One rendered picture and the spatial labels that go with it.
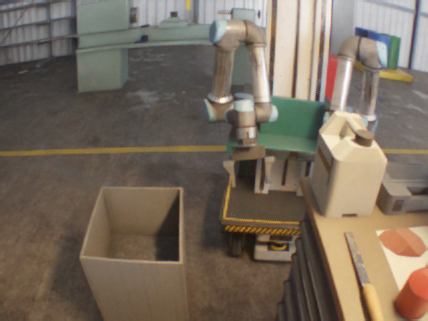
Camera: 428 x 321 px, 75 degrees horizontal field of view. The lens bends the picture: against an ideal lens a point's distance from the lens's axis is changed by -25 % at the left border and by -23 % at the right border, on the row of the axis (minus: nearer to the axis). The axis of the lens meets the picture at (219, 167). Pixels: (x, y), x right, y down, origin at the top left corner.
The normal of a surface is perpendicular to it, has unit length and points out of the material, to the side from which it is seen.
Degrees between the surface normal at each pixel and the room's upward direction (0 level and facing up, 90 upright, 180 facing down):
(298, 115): 90
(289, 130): 90
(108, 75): 90
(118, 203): 90
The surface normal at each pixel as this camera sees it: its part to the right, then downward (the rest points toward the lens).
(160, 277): 0.07, 0.50
